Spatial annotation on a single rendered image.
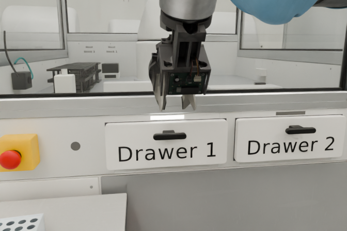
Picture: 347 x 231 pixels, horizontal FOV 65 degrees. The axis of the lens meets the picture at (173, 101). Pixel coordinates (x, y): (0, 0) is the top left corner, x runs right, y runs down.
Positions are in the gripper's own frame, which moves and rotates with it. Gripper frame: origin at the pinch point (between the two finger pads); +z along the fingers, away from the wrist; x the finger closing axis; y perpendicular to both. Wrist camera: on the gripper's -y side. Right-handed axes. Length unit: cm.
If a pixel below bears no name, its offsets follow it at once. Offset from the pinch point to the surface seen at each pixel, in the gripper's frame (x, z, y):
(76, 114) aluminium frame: -20.6, 10.2, -6.4
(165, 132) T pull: -0.8, 11.4, -1.0
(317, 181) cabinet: 41.2, 27.3, 5.5
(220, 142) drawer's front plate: 12.8, 15.5, -0.7
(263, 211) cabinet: 26.2, 33.8, 10.0
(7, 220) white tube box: -30.5, 14.4, 14.9
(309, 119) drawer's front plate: 35.7, 11.5, -3.5
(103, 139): -15.1, 15.6, -2.8
